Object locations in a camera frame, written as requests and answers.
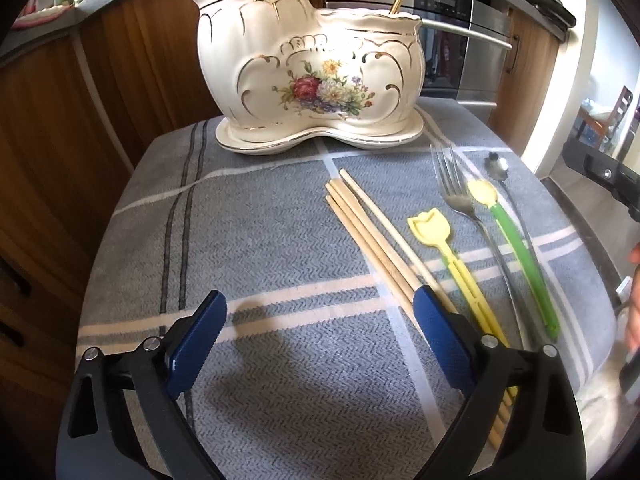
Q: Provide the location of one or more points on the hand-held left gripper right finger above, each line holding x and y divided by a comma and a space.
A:
440, 335

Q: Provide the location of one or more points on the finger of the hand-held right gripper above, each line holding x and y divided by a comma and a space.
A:
600, 172

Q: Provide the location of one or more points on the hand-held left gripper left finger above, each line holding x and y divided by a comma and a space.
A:
197, 345

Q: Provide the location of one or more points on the pale wooden chopstick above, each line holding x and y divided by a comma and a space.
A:
380, 215

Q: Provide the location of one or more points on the white floral ceramic utensil holder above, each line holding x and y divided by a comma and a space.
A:
310, 65

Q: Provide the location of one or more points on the person's right hand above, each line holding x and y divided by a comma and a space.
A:
635, 310

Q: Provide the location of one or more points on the wooden chair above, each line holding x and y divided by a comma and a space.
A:
617, 115

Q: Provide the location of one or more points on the stainless steel spoon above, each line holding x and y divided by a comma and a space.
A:
497, 166

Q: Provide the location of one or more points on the yellow tulip plastic fork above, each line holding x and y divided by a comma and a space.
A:
430, 227

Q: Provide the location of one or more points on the stainless steel fork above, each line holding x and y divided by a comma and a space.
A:
457, 197

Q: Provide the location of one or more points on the stainless steel oven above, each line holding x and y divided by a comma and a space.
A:
465, 25

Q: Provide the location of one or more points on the white ceramic saucer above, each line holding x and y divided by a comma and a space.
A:
260, 141

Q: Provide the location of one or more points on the pink edged white cloth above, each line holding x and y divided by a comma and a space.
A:
40, 14

